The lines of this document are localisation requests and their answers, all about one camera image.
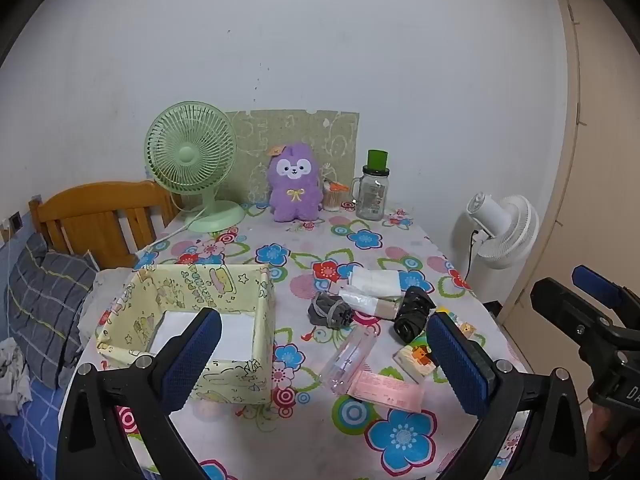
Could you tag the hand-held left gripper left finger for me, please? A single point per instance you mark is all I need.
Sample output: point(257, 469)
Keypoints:
point(192, 355)

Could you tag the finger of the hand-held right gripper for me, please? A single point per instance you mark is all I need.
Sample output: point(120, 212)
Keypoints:
point(597, 282)
point(565, 307)

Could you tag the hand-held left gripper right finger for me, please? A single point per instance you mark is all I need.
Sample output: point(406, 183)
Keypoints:
point(460, 365)

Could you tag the cartoon print tissue pack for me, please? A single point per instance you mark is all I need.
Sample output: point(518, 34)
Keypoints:
point(415, 360)

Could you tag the black cloth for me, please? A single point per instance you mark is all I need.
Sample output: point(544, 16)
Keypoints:
point(412, 315)

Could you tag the yellow fabric storage box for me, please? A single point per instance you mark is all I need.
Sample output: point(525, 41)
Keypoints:
point(235, 285)

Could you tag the white towel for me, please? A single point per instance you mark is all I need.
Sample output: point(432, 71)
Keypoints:
point(375, 280)

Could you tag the person's right hand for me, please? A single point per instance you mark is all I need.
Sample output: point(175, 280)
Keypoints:
point(600, 435)

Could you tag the small bear print packet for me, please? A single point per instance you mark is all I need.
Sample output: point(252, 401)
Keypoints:
point(466, 330)

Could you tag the pink packet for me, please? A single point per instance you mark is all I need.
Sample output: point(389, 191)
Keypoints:
point(385, 392)

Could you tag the floral tablecloth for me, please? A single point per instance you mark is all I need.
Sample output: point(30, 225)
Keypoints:
point(400, 435)

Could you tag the white floor fan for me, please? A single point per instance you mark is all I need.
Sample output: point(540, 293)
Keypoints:
point(505, 230)

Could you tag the white duvet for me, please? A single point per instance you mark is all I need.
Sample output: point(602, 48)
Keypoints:
point(107, 285)

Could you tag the clear plastic bottle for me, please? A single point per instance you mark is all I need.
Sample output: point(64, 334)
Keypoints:
point(347, 360)

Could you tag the white and beige rolled cloth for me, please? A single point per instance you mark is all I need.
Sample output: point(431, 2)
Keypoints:
point(360, 300)

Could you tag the beige door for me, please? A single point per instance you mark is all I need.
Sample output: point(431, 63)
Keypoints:
point(600, 160)

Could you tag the gray plaid pillow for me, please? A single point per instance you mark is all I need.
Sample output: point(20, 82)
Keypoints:
point(45, 300)

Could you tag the blue bed sheet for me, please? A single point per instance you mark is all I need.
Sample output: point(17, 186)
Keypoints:
point(40, 420)

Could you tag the wooden headboard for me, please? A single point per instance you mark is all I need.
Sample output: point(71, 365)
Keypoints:
point(90, 210)

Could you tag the crumpled white cloth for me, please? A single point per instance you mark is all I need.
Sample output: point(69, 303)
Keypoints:
point(12, 375)

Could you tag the glass jar with green lid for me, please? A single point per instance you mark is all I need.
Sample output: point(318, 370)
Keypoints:
point(372, 195)

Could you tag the purple plush toy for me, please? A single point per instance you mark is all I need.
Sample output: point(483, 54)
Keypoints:
point(295, 185)

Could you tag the green desk fan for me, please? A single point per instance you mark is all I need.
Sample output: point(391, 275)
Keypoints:
point(190, 155)

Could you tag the toothpick holder with orange lid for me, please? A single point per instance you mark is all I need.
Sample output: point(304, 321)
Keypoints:
point(332, 200)

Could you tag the green patterned board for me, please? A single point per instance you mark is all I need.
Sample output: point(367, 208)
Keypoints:
point(330, 135)

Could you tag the wall socket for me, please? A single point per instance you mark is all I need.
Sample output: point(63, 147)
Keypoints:
point(16, 221)

